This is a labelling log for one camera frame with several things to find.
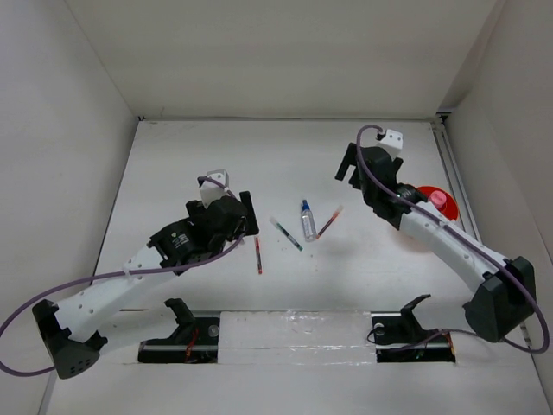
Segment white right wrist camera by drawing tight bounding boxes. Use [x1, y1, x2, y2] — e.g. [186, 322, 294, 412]
[375, 126, 404, 159]

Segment red ink pen refill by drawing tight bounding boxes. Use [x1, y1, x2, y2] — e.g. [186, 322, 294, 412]
[316, 205, 343, 240]

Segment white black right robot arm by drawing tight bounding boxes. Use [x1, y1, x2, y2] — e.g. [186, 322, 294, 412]
[335, 143, 537, 342]

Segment green ink pen refill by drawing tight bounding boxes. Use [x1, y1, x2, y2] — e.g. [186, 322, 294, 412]
[270, 217, 303, 252]

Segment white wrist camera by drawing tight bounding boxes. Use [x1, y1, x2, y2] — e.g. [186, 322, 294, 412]
[198, 169, 229, 208]
[375, 126, 404, 159]

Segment orange round stationery container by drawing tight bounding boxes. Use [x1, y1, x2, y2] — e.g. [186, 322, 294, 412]
[395, 185, 461, 254]

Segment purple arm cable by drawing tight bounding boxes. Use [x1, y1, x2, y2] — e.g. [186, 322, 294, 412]
[0, 179, 245, 376]
[355, 124, 548, 354]

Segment clear spray bottle blue cap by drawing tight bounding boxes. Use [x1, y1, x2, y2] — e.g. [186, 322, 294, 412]
[302, 199, 317, 242]

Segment dark red pen refill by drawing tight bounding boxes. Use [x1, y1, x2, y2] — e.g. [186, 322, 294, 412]
[254, 235, 263, 275]

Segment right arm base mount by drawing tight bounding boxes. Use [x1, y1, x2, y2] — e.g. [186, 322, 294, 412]
[366, 294, 456, 363]

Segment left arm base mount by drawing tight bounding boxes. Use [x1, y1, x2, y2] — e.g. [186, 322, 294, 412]
[137, 298, 221, 364]

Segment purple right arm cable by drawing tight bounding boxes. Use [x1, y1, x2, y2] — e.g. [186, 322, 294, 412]
[355, 124, 548, 354]

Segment aluminium frame rail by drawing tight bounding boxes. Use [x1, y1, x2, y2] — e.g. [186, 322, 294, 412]
[430, 112, 480, 240]

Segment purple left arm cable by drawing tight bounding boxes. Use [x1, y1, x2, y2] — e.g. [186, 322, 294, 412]
[0, 179, 245, 376]

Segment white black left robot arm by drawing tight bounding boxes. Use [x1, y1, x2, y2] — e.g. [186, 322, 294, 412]
[32, 191, 259, 380]

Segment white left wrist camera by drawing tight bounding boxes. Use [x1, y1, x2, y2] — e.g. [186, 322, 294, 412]
[198, 169, 229, 208]

